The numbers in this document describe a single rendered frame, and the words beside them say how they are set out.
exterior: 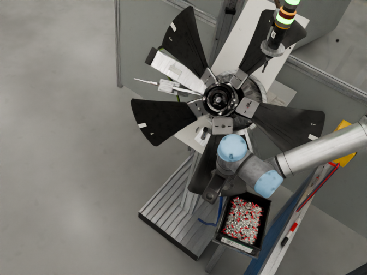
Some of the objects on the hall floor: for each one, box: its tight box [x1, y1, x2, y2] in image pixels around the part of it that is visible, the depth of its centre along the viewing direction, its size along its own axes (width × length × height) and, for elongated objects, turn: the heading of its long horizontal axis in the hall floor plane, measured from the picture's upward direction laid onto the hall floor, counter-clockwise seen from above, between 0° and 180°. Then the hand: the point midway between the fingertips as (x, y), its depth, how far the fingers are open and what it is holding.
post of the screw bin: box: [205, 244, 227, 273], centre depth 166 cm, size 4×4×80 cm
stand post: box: [180, 150, 202, 215], centre depth 183 cm, size 4×9×91 cm, turn 48°
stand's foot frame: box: [138, 152, 247, 261], centre depth 220 cm, size 62×46×8 cm
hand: (220, 187), depth 119 cm, fingers closed
